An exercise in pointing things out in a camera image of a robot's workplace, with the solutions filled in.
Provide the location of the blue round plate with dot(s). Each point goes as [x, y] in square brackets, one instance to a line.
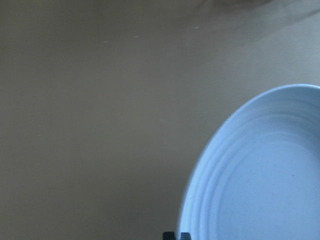
[258, 178]

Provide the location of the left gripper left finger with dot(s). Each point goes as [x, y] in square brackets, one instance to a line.
[168, 235]

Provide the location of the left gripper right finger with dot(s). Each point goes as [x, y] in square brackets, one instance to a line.
[185, 236]

